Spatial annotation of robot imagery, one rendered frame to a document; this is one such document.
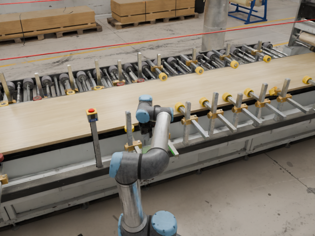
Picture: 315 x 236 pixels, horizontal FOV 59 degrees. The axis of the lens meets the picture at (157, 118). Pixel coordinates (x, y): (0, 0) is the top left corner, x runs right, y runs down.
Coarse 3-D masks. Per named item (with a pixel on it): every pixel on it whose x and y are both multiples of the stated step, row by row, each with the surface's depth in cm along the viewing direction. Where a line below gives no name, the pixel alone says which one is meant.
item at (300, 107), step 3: (279, 93) 268; (288, 99) 259; (291, 99) 259; (288, 102) 260; (291, 102) 256; (294, 102) 254; (294, 105) 254; (297, 105) 250; (300, 105) 250; (297, 108) 251; (300, 108) 248; (303, 108) 246; (303, 111) 245; (306, 111) 243
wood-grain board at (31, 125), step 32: (256, 64) 342; (288, 64) 342; (64, 96) 275; (96, 96) 275; (128, 96) 275; (160, 96) 275; (192, 96) 275; (0, 128) 231; (32, 128) 231; (64, 128) 231
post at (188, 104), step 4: (188, 104) 221; (188, 108) 224; (188, 112) 226; (188, 116) 228; (184, 128) 236; (188, 128) 235; (184, 132) 238; (188, 132) 238; (184, 136) 240; (184, 140) 242
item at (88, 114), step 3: (93, 108) 197; (87, 111) 193; (93, 111) 193; (96, 111) 193; (87, 114) 190; (90, 114) 191; (93, 114) 192; (96, 114) 193; (87, 117) 194; (90, 117) 192; (96, 117) 194
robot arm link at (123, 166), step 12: (120, 156) 122; (132, 156) 122; (120, 168) 120; (132, 168) 119; (120, 180) 124; (132, 180) 125; (120, 192) 133; (132, 192) 132; (132, 204) 139; (120, 216) 165; (132, 216) 147; (144, 216) 161; (120, 228) 161; (132, 228) 156; (144, 228) 159
